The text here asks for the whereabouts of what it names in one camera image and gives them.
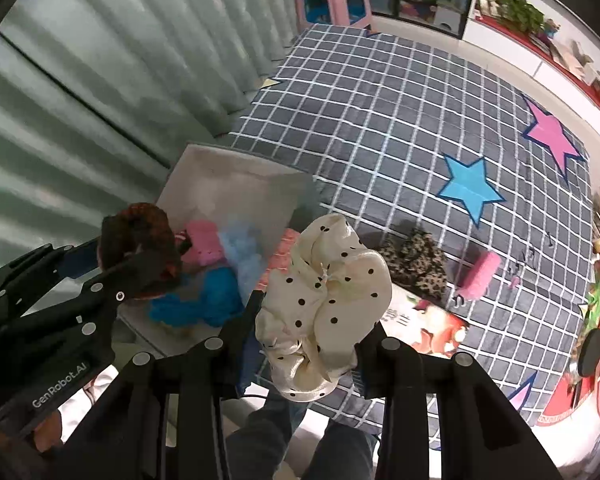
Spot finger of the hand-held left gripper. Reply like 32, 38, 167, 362
55, 237, 104, 282
78, 249, 169, 312

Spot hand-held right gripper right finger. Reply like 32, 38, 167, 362
357, 322, 564, 480

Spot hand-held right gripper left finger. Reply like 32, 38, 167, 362
50, 289, 264, 480

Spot brown knit scrunchie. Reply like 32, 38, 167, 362
97, 202, 184, 302

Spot cream polka dot scrunchie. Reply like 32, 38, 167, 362
255, 213, 394, 404

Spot light blue fluffy scrunchie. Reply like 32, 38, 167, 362
219, 215, 277, 287

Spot printed cardboard storage box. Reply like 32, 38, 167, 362
115, 144, 470, 361

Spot person's left hand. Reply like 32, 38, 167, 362
30, 410, 65, 454

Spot bright blue scrunchie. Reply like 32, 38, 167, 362
147, 265, 247, 329

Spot person's blue jeans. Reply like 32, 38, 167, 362
225, 390, 382, 480

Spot leopard print scrunchie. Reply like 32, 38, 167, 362
377, 229, 450, 302

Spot pink fuzzy hair clip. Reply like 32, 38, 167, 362
453, 250, 503, 307

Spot grey curtain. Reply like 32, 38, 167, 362
0, 0, 306, 281

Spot red round mat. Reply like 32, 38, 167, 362
535, 374, 600, 427

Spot black round dish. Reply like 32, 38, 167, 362
577, 329, 600, 379

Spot grey checked star rug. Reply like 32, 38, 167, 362
227, 22, 599, 449

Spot pink plastic stool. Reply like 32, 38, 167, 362
295, 0, 374, 32

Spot green potted plant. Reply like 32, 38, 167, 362
479, 0, 562, 37

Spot red wall ledge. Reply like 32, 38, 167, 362
474, 10, 600, 128

